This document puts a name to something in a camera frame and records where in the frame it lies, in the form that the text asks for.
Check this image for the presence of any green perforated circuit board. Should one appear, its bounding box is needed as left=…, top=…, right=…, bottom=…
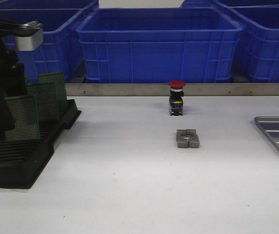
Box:
left=38, top=72, right=67, bottom=107
left=5, top=95, right=40, bottom=141
left=27, top=82, right=59, bottom=121

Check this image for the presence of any black slotted board rack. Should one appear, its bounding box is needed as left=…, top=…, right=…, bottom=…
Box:
left=0, top=99, right=81, bottom=189

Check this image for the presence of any blue plastic bin left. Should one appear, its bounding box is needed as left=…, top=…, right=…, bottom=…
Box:
left=0, top=8, right=88, bottom=84

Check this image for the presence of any blue plastic bin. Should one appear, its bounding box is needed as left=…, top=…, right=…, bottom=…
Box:
left=0, top=8, right=88, bottom=84
left=229, top=6, right=279, bottom=84
left=76, top=8, right=242, bottom=83

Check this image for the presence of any blue bin back left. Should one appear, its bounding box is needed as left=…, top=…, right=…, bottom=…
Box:
left=0, top=0, right=99, bottom=10

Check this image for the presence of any blue plastic bin centre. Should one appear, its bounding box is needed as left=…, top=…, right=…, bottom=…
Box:
left=76, top=8, right=242, bottom=83

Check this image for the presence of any red emergency stop button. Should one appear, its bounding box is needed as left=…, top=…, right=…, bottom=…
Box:
left=168, top=80, right=186, bottom=116

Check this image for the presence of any grey metal clamp block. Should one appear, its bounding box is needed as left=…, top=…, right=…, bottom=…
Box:
left=176, top=129, right=200, bottom=148

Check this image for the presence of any blue bin back right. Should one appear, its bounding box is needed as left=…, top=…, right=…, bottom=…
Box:
left=180, top=0, right=279, bottom=8

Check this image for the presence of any blue plastic bin right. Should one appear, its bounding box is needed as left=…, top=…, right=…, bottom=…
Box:
left=229, top=6, right=279, bottom=84

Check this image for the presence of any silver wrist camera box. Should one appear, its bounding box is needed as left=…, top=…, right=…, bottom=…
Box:
left=15, top=21, right=43, bottom=51

